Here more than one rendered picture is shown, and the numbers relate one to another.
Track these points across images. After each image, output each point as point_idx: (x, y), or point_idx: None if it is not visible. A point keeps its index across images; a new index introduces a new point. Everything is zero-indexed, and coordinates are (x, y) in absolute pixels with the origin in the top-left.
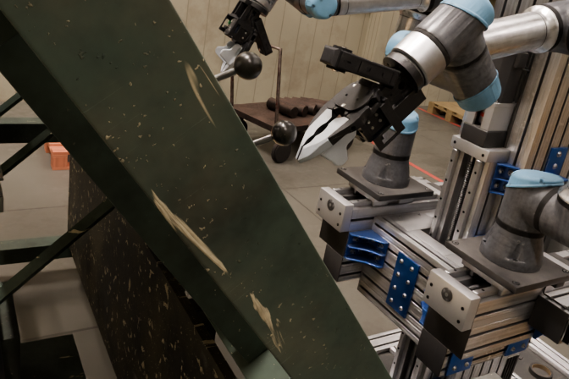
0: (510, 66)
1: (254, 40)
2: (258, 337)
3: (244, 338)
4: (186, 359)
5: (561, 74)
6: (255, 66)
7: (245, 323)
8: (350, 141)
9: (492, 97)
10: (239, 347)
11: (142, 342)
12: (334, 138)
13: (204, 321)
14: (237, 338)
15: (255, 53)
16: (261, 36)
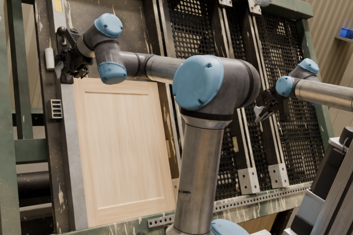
0: (325, 159)
1: (271, 106)
2: (20, 132)
3: (18, 128)
4: None
5: (345, 180)
6: (57, 30)
7: (19, 121)
8: (61, 68)
9: (101, 74)
10: (17, 130)
11: None
12: (54, 62)
13: None
14: (17, 126)
15: (62, 27)
16: (279, 107)
